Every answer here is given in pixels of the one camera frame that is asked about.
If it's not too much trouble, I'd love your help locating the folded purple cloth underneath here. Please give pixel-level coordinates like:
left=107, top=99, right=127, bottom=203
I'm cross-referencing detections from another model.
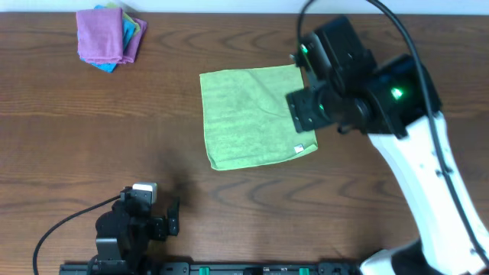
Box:
left=119, top=18, right=147, bottom=64

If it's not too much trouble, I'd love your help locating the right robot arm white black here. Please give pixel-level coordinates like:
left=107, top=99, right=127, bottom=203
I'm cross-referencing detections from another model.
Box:
left=287, top=52, right=488, bottom=274

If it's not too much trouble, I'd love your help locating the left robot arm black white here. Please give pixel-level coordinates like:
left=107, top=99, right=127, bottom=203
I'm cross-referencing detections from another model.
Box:
left=86, top=189, right=180, bottom=274

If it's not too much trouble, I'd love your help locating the folded yellow-green cloth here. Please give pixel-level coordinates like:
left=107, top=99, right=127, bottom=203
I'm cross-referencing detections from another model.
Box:
left=105, top=2, right=141, bottom=36

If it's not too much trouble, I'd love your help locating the folded blue cloth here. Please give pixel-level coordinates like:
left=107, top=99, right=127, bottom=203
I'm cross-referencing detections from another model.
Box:
left=77, top=5, right=137, bottom=73

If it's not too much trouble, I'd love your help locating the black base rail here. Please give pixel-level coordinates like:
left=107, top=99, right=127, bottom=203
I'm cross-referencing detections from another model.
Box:
left=59, top=262, right=361, bottom=275

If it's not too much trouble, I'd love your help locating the green microfiber cloth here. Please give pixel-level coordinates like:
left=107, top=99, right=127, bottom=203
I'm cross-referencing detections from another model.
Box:
left=200, top=65, right=318, bottom=171

